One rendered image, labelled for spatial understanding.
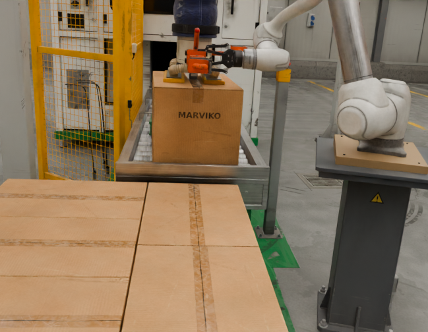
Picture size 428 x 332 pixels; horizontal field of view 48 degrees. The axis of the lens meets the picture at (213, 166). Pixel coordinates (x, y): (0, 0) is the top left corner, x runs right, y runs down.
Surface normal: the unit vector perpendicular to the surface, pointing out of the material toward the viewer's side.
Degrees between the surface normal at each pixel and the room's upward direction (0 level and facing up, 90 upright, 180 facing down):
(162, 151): 90
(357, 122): 98
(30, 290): 0
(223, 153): 90
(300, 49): 90
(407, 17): 90
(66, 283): 0
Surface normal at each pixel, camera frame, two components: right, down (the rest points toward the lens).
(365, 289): -0.21, 0.28
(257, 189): 0.07, 0.30
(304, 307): 0.05, -0.95
